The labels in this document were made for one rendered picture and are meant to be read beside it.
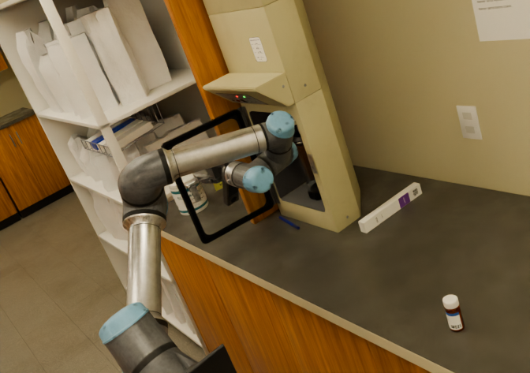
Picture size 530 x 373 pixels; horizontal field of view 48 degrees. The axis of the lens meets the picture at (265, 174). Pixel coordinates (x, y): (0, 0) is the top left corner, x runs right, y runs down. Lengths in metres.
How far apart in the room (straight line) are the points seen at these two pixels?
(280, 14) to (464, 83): 0.60
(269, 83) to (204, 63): 0.38
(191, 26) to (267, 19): 0.37
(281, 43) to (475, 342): 0.96
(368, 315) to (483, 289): 0.29
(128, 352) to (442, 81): 1.26
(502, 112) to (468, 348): 0.76
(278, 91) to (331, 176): 0.35
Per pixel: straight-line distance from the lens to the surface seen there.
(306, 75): 1.86
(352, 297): 1.71
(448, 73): 1.98
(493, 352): 1.46
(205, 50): 2.09
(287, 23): 1.82
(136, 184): 1.54
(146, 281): 1.53
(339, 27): 2.23
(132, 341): 1.33
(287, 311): 1.99
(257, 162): 1.68
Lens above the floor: 1.93
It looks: 22 degrees down
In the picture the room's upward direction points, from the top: 20 degrees counter-clockwise
